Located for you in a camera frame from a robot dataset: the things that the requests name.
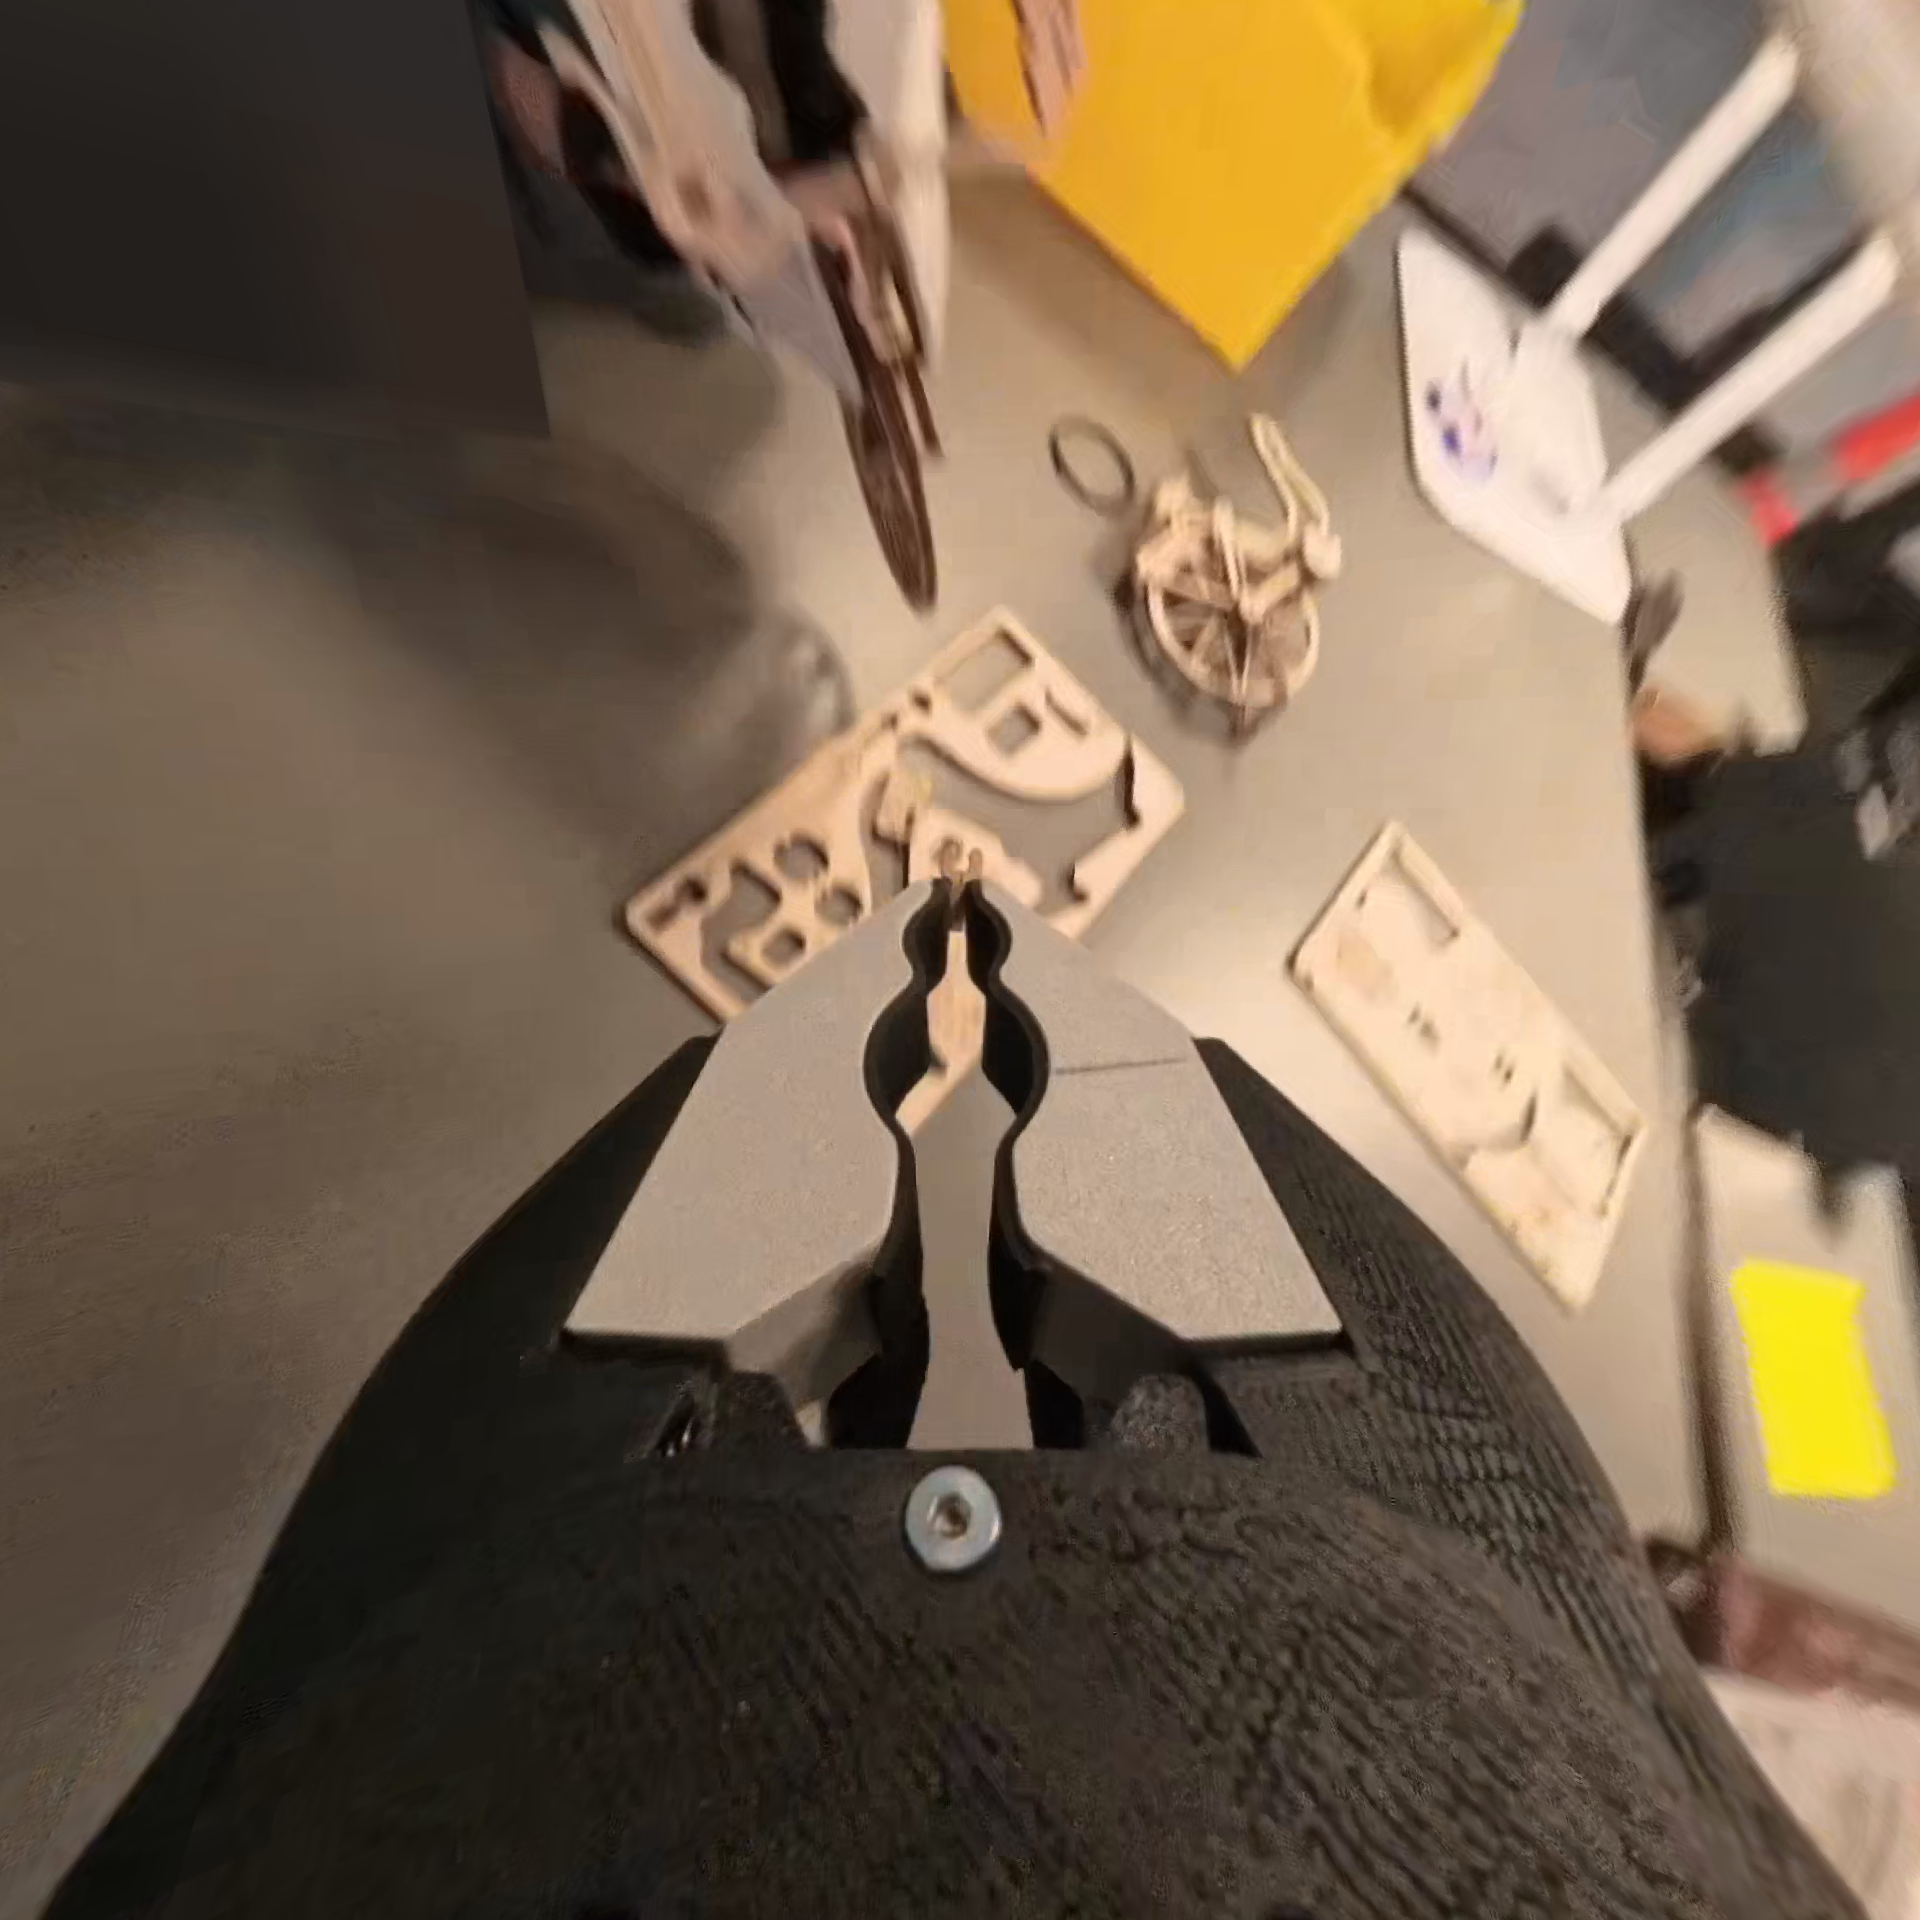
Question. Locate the red black striped bar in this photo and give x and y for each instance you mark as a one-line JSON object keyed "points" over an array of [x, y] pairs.
{"points": [[1860, 452]]}

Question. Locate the yellow sticky note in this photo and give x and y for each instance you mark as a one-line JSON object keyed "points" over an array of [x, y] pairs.
{"points": [[1805, 1378]]}

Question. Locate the brown cardboard piece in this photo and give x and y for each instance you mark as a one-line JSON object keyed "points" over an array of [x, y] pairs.
{"points": [[1673, 735]]}

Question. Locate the wooden bicycle model frame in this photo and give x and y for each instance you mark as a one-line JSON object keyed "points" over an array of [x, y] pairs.
{"points": [[1237, 600]]}

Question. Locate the wooden sheet with large cutouts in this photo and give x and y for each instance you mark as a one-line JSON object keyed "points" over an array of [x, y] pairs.
{"points": [[1079, 749]]}

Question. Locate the wooden sheet with small parts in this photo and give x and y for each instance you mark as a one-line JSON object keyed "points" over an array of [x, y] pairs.
{"points": [[1546, 1188]]}

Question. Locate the white instruction booklet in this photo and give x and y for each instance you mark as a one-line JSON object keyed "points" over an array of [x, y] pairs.
{"points": [[1846, 1802]]}

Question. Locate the wooden sheet with round cutouts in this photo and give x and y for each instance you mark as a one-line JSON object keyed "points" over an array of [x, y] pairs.
{"points": [[1050, 60]]}

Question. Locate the dark brown product box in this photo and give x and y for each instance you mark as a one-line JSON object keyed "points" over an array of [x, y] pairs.
{"points": [[1800, 1628]]}

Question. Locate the black rubber band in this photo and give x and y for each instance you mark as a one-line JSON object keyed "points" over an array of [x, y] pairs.
{"points": [[1051, 452]]}

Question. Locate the wooden model fork stem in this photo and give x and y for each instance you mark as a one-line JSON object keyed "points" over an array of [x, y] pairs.
{"points": [[952, 1019]]}

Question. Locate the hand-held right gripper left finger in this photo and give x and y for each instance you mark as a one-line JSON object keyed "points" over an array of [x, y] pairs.
{"points": [[747, 1170]]}

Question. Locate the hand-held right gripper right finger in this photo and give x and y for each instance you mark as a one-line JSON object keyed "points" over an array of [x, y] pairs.
{"points": [[1152, 1188]]}

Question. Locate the small dark tool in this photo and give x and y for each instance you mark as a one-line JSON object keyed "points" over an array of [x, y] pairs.
{"points": [[1649, 616]]}

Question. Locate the white stand with tan head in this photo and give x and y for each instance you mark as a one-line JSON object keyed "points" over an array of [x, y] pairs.
{"points": [[1501, 495]]}

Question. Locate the yellow plastic bin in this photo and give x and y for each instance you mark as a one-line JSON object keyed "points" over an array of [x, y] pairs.
{"points": [[1229, 151]]}

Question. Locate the black flat case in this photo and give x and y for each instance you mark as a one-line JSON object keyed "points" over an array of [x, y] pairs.
{"points": [[1785, 931]]}

